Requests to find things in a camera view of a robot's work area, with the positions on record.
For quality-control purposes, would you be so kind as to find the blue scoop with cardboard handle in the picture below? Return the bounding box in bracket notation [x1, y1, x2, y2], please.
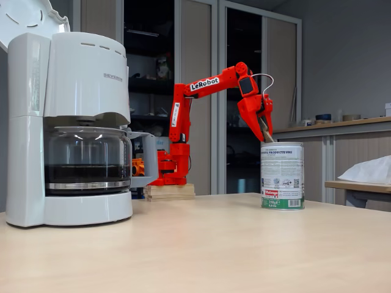
[259, 117, 277, 143]

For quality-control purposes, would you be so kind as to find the white green coffee can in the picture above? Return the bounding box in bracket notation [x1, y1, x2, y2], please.
[260, 142, 305, 211]

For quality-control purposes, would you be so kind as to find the white drip coffee maker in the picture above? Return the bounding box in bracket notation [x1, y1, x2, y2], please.
[0, 0, 134, 228]

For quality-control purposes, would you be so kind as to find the grey tall cabinet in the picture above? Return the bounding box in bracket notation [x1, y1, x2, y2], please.
[72, 0, 303, 196]

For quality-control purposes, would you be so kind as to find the green white carton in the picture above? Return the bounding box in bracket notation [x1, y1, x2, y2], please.
[156, 56, 172, 81]

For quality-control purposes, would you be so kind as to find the low cabinet wooden top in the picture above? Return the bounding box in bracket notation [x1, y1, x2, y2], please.
[270, 116, 391, 211]

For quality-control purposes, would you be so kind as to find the wooden base block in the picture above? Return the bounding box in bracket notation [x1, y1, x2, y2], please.
[143, 183, 196, 201]

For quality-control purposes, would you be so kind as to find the white plastic bag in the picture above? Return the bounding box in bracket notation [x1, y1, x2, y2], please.
[337, 154, 391, 185]

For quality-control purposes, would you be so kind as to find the side table wooden top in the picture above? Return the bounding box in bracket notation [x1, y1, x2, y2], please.
[324, 179, 391, 208]

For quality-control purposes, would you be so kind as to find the orange printed part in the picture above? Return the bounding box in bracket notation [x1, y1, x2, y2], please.
[131, 157, 146, 177]

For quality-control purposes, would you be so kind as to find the white servo cable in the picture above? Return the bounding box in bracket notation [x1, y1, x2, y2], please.
[253, 73, 274, 95]

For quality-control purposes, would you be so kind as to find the glass carafe grey handle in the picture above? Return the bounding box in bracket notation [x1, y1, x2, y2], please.
[44, 125, 159, 196]

